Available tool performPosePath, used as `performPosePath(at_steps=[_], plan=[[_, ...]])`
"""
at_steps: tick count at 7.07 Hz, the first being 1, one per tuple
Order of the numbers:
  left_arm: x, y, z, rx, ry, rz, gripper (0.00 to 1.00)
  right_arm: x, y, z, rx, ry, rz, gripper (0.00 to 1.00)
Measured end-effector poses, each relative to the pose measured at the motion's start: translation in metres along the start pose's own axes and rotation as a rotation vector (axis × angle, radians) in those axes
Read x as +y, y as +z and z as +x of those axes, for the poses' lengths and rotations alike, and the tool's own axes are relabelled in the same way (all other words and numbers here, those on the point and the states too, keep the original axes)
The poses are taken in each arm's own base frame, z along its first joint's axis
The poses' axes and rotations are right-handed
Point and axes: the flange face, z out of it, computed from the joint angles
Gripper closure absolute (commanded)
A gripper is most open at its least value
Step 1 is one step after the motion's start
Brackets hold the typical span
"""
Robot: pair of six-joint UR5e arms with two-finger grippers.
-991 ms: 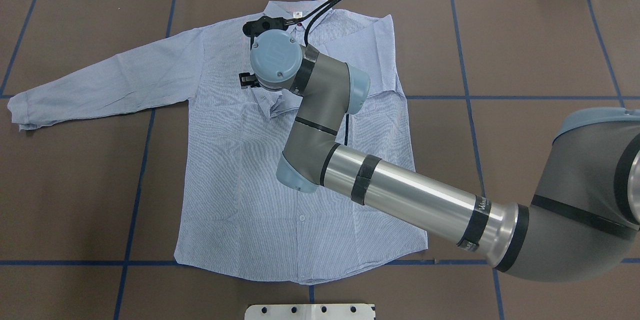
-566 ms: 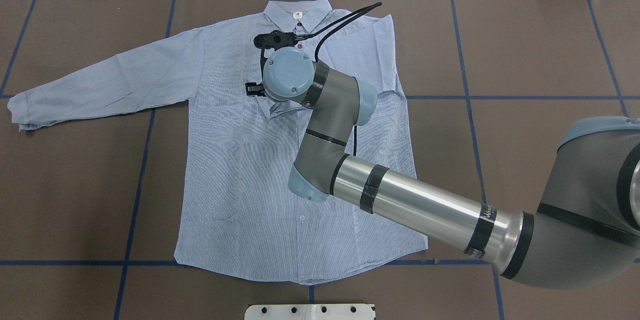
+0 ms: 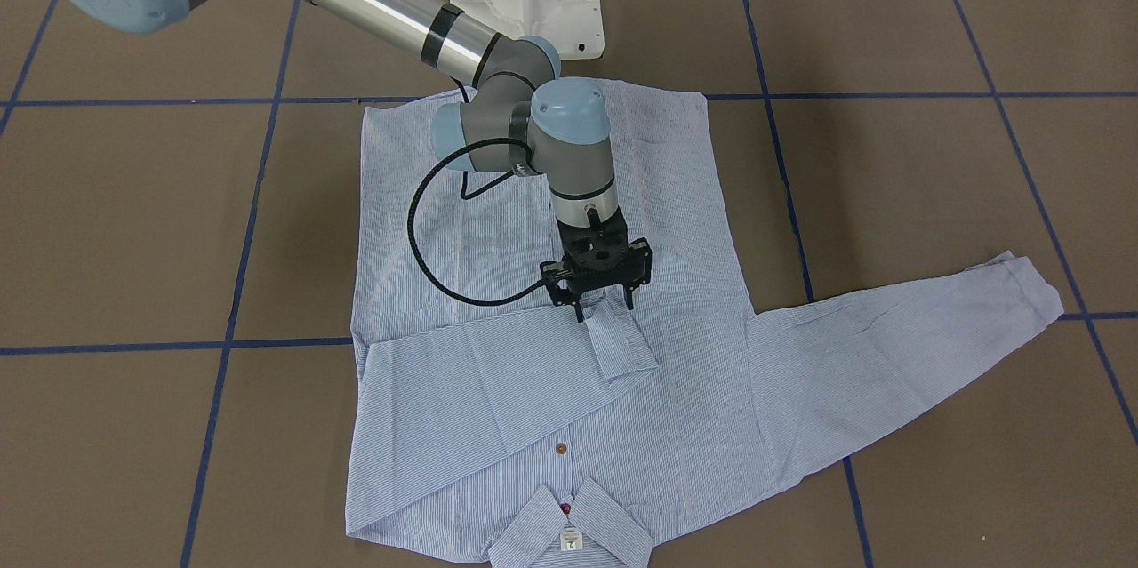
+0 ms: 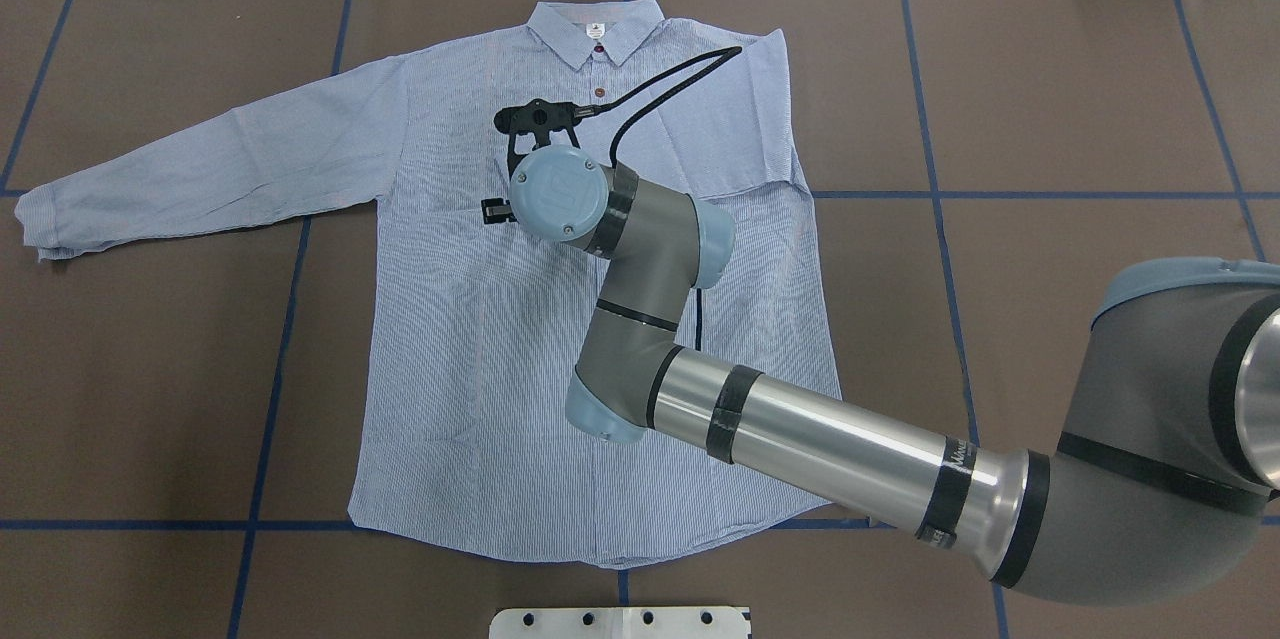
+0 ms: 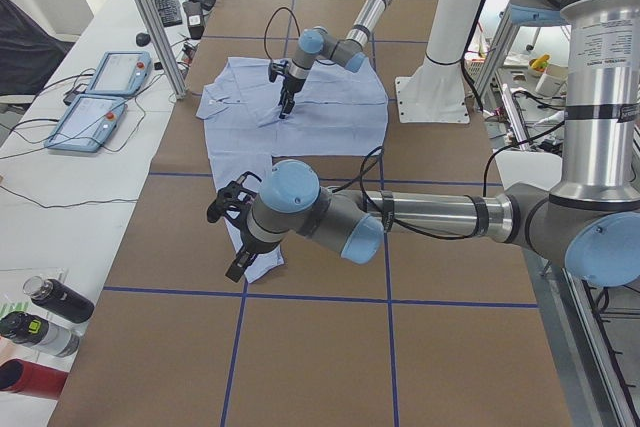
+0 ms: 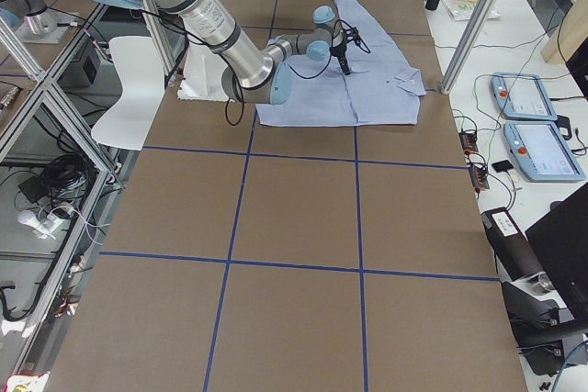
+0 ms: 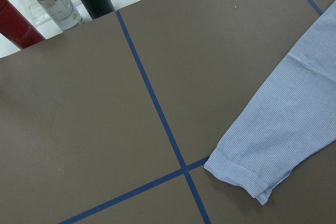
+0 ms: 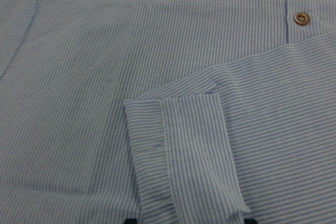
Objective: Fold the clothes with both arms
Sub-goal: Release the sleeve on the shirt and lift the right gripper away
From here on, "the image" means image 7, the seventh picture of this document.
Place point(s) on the light blue striped shirt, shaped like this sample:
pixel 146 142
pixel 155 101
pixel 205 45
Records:
pixel 290 117

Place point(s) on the red water bottle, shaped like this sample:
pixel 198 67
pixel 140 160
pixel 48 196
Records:
pixel 16 28

